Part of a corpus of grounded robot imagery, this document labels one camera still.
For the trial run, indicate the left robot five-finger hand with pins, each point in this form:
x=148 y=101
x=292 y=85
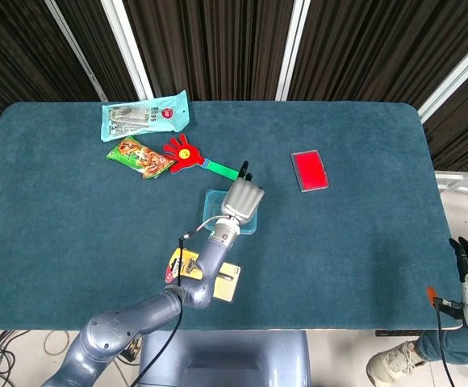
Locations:
x=242 y=199

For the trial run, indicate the teal plastic lid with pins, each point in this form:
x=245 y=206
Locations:
x=211 y=201

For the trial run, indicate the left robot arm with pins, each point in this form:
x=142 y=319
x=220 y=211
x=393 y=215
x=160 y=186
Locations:
x=137 y=318

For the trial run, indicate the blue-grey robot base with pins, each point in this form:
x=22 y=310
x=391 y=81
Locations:
x=234 y=359

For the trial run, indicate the red hand clapper toy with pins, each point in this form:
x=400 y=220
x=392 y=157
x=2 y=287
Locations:
x=185 y=155

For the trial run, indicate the blue jeans leg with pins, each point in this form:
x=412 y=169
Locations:
x=448 y=346

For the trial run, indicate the red ink pad case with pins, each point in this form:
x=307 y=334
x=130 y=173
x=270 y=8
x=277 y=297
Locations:
x=310 y=171

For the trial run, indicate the yellow razor blister pack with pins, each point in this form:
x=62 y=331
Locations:
x=228 y=282

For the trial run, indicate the black table control panel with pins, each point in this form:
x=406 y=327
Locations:
x=399 y=333

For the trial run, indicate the grey sneaker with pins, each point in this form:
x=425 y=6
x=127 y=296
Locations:
x=393 y=364

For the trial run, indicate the teal table cloth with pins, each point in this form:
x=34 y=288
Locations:
x=339 y=250

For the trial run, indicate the green snack bag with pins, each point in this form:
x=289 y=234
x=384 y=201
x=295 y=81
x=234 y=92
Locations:
x=141 y=157

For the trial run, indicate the light teal cutlery package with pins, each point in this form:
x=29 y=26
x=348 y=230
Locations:
x=141 y=117

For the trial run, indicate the dark pleated curtain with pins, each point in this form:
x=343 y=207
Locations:
x=218 y=44

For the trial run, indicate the black floor power plug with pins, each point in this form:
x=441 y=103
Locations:
x=131 y=354

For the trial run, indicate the white frame rails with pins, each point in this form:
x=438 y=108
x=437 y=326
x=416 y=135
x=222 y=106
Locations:
x=460 y=183

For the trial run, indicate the white frame post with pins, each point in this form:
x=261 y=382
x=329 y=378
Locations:
x=294 y=44
x=127 y=44
x=456 y=72

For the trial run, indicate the thin grey frame post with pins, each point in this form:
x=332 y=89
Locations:
x=74 y=44

